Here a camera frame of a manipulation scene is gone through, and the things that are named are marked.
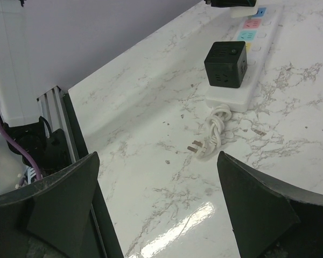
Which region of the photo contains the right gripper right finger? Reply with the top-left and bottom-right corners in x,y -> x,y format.
217,152 -> 323,257

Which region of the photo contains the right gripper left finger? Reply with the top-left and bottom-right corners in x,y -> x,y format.
0,153 -> 92,257

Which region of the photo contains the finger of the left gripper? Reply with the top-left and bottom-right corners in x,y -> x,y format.
204,0 -> 257,8

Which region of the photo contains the white cube charger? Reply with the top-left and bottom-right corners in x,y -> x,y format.
230,5 -> 258,18

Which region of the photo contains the black cube plug adapter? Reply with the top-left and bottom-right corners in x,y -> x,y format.
204,41 -> 248,89

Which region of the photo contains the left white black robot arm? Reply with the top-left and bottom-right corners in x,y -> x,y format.
0,1 -> 72,177

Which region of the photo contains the white power strip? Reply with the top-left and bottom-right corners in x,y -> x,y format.
204,4 -> 283,113

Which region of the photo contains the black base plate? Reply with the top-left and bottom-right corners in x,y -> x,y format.
62,94 -> 124,257

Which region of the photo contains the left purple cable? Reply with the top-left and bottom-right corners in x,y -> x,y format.
0,72 -> 44,181

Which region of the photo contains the white power strip cord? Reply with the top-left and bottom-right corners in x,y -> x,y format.
187,104 -> 233,162

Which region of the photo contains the aluminium front rail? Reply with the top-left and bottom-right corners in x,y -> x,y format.
37,86 -> 79,163

